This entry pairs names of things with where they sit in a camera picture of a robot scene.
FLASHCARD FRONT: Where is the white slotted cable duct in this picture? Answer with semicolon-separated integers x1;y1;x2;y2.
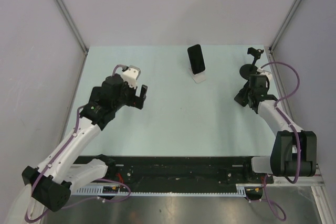
72;184;263;197

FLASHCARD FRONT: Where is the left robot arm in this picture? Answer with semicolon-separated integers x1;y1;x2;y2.
22;68;147;212

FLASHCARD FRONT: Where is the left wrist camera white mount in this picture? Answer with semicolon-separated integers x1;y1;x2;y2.
121;66;141;89

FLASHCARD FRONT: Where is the left aluminium frame post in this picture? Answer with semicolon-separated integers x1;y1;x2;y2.
54;0;89;56

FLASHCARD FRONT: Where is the black round-base phone stand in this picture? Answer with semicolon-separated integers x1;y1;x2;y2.
239;47;264;80

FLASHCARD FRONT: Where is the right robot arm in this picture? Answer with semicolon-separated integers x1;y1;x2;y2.
234;74;317;183

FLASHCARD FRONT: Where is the black phone on white stand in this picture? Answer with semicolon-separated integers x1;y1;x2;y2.
187;44;205;75

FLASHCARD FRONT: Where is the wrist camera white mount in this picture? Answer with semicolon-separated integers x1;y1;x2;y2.
121;66;141;89
257;68;272;80

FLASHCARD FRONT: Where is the white phone stand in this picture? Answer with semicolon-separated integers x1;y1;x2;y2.
189;66;206;83

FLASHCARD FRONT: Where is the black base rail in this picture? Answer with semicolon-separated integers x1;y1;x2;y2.
73;155;275;193

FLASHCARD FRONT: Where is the aluminium frame post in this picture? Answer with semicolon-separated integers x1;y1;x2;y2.
54;0;89;56
268;0;303;52

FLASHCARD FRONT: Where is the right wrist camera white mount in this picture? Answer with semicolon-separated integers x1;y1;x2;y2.
257;68;272;80

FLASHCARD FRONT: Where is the right aluminium frame post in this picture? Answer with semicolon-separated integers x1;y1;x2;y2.
268;0;303;52

